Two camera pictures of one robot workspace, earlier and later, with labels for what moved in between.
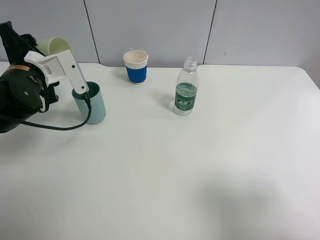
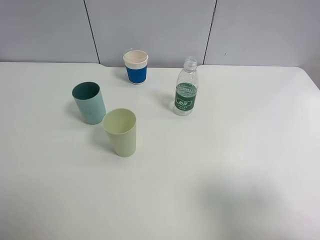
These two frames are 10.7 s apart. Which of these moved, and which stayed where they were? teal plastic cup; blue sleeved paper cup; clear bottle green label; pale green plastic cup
Moved: pale green plastic cup
Stayed: clear bottle green label; blue sleeved paper cup; teal plastic cup
